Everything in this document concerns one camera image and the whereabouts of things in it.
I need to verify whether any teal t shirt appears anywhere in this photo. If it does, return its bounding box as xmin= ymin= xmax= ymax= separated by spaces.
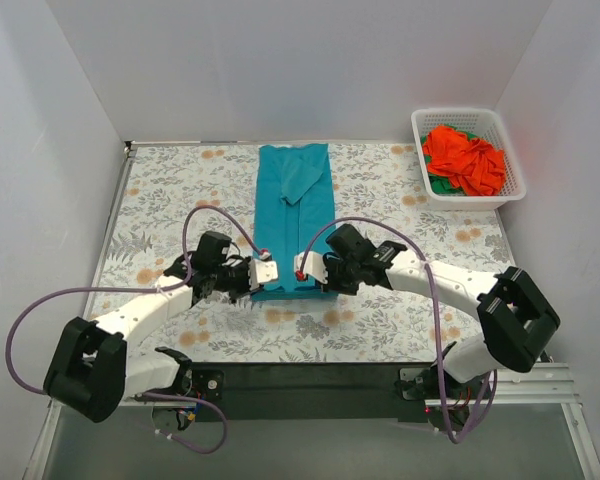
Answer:
xmin=253 ymin=144 xmax=335 ymax=302

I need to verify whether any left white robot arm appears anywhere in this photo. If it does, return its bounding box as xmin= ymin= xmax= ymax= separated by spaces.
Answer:
xmin=43 ymin=232 xmax=278 ymax=423

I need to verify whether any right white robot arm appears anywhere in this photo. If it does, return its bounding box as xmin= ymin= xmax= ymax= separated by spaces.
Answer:
xmin=299 ymin=224 xmax=561 ymax=398

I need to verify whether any orange t shirt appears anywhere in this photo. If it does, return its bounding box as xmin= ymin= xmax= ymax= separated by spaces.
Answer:
xmin=420 ymin=125 xmax=507 ymax=197

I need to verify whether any white plastic basket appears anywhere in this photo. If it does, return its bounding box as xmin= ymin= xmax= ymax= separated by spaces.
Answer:
xmin=411 ymin=107 xmax=526 ymax=211

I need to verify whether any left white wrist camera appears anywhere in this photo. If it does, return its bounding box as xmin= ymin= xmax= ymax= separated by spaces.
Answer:
xmin=248 ymin=258 xmax=279 ymax=291

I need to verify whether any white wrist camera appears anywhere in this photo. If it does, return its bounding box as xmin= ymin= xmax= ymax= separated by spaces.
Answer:
xmin=294 ymin=251 xmax=327 ymax=284
xmin=248 ymin=258 xmax=279 ymax=291

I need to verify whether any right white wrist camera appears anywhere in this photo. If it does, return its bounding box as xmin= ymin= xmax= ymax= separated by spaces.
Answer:
xmin=294 ymin=251 xmax=327 ymax=284

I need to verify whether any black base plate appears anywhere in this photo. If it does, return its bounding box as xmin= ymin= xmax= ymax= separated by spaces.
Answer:
xmin=149 ymin=360 xmax=494 ymax=424

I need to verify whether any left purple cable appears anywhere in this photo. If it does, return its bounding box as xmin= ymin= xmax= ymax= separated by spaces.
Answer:
xmin=4 ymin=205 xmax=271 ymax=455

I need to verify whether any aluminium frame rail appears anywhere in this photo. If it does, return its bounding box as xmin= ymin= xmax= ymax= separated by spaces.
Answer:
xmin=25 ymin=363 xmax=600 ymax=479

